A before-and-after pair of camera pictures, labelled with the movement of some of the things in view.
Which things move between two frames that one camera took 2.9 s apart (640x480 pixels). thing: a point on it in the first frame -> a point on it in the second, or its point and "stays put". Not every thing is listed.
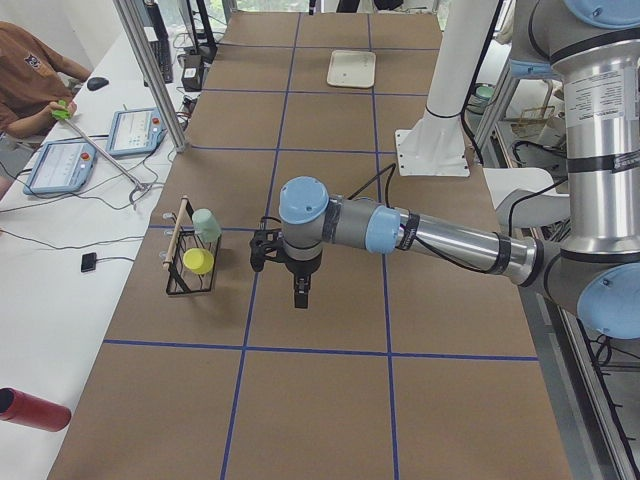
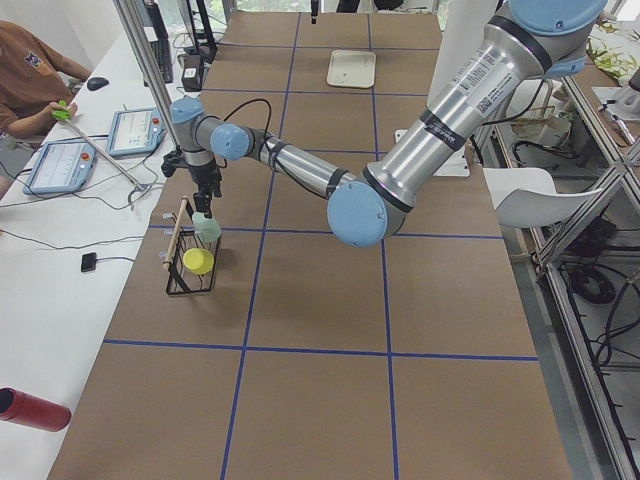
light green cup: (206, 225) stays put
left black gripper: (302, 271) -> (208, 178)
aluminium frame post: (153, 72) stays put
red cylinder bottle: (32, 411) stays put
